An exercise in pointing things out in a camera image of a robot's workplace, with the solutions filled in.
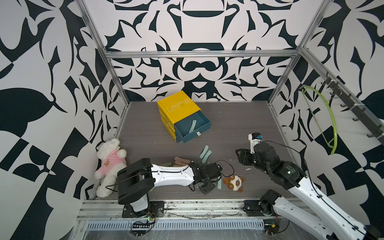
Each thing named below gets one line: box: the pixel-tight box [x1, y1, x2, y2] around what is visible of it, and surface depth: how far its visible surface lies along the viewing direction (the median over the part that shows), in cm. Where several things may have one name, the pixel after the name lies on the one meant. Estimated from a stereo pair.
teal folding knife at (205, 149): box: [199, 145, 209, 159], surface depth 96 cm
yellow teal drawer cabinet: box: [157, 90, 212, 143], surface depth 87 cm
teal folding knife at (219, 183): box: [217, 178, 222, 189], surface depth 83 cm
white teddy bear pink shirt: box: [94, 138, 127, 198], surface depth 85 cm
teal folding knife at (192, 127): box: [189, 120, 197, 134], surface depth 89 cm
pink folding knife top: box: [174, 156, 191, 164], surface depth 93 cm
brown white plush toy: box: [223, 175, 245, 193], surface depth 81 cm
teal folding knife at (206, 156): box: [201, 149, 212, 164], surface depth 93 cm
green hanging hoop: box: [299, 85, 338, 155], surface depth 71 cm
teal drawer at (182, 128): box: [174, 110, 212, 144], surface depth 85 cm
